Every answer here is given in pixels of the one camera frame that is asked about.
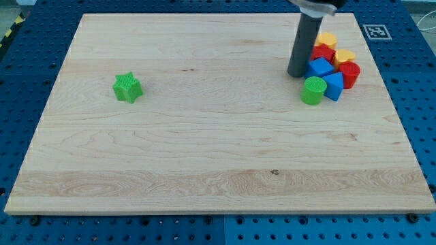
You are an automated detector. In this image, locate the yellow heart block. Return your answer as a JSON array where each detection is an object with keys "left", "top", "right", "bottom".
[{"left": 333, "top": 49, "right": 356, "bottom": 71}]

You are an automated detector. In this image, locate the red cylinder block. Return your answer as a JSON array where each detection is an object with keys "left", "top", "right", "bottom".
[{"left": 339, "top": 61, "right": 361, "bottom": 89}]

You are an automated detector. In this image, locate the wooden board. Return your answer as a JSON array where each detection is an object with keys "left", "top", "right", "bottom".
[{"left": 5, "top": 13, "right": 435, "bottom": 215}]

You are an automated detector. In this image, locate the green star block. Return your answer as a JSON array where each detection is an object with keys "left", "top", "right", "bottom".
[{"left": 112, "top": 71, "right": 143, "bottom": 103}]

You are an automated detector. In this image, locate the green cylinder block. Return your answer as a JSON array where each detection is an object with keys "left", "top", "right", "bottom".
[{"left": 300, "top": 76, "right": 327, "bottom": 105}]

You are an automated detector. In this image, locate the blue cube block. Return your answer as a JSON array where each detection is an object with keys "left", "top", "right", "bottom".
[{"left": 304, "top": 57, "right": 334, "bottom": 78}]

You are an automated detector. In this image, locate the blue triangular block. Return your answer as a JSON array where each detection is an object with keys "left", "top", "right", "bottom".
[{"left": 322, "top": 72, "right": 343, "bottom": 101}]

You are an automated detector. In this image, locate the red block behind cube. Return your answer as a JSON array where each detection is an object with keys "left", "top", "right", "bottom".
[{"left": 310, "top": 44, "right": 336, "bottom": 63}]

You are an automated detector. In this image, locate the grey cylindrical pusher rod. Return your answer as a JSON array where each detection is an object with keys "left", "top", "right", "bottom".
[{"left": 287, "top": 13, "right": 323, "bottom": 78}]

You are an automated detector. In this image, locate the yellow block at back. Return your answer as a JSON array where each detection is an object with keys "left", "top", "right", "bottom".
[{"left": 315, "top": 32, "right": 338, "bottom": 50}]

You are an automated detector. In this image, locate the silver robot tool flange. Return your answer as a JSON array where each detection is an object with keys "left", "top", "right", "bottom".
[{"left": 287, "top": 0, "right": 347, "bottom": 18}]

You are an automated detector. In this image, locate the white fiducial marker tag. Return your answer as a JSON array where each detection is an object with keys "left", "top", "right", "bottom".
[{"left": 362, "top": 24, "right": 392, "bottom": 40}]

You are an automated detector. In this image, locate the white cable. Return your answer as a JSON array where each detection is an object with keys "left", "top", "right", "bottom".
[{"left": 416, "top": 10, "right": 436, "bottom": 32}]

